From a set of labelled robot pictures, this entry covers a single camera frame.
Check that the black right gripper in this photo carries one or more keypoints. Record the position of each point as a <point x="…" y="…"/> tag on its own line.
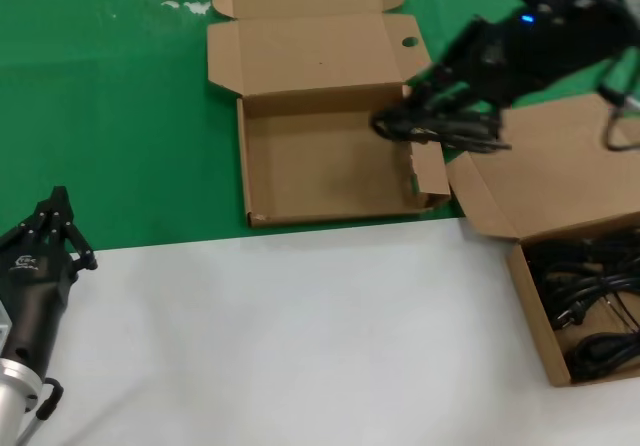
<point x="525" y="51"/>

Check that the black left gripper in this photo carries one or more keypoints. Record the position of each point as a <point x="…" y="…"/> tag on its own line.
<point x="30" y="286"/>

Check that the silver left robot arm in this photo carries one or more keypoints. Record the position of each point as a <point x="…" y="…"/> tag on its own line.
<point x="12" y="396"/>

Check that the cardboard box with tabbed lid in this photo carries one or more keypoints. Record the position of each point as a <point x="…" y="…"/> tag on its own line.
<point x="550" y="181"/>

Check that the open flat cardboard box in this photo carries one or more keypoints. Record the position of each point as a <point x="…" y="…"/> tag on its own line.
<point x="310" y="51"/>

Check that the green table mat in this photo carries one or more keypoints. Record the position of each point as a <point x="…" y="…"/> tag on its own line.
<point x="100" y="91"/>

